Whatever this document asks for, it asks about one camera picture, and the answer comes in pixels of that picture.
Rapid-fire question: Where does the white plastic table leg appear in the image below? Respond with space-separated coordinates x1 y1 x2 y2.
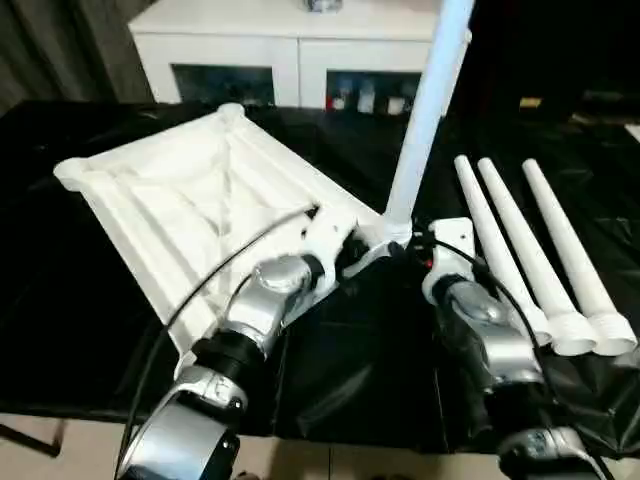
477 158 599 356
453 155 552 347
521 159 639 357
382 0 476 246

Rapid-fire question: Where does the white plastic table top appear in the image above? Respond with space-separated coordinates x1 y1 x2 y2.
53 102 416 374

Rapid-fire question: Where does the black plastic mat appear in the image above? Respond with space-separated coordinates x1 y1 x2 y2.
0 97 640 459

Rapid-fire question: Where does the white cabinet with glass doors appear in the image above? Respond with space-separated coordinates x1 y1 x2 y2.
127 0 471 109

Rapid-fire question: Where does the grey curtain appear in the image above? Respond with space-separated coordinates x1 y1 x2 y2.
0 0 154 104

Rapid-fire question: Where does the black metal stand leg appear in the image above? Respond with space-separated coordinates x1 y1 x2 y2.
0 422 59 459

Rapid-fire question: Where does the black right camera cable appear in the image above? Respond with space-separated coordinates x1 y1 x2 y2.
429 238 614 480

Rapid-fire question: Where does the black camera cable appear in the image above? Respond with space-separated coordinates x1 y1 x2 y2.
118 202 321 480
429 238 614 480

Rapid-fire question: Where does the black left camera cable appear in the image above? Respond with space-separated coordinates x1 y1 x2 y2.
118 202 321 480

